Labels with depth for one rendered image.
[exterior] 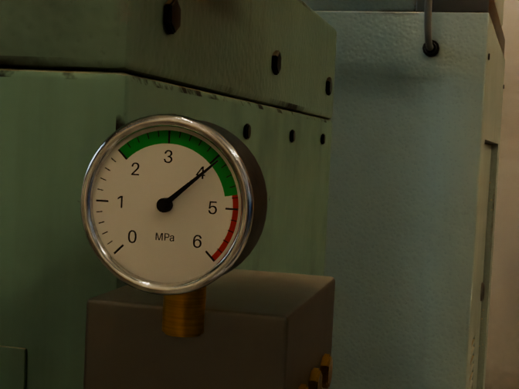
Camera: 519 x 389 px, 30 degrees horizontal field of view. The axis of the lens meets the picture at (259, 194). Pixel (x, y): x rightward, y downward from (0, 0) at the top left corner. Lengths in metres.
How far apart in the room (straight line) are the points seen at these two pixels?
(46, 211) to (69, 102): 0.05
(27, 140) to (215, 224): 0.12
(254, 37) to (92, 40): 0.23
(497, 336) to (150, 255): 2.52
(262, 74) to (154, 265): 0.33
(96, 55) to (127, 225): 0.10
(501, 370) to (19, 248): 2.49
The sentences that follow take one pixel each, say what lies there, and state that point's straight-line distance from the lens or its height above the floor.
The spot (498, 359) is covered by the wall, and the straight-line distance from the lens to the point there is 2.85.
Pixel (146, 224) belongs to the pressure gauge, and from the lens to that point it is 0.34.
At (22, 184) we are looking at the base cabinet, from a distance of 0.43.
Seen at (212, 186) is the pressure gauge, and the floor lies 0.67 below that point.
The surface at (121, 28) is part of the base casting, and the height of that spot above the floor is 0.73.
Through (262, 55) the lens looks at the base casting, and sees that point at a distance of 0.65.
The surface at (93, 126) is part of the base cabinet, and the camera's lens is 0.41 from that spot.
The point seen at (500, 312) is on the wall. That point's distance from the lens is 2.83.
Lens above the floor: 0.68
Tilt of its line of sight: 3 degrees down
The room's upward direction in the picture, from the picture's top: 3 degrees clockwise
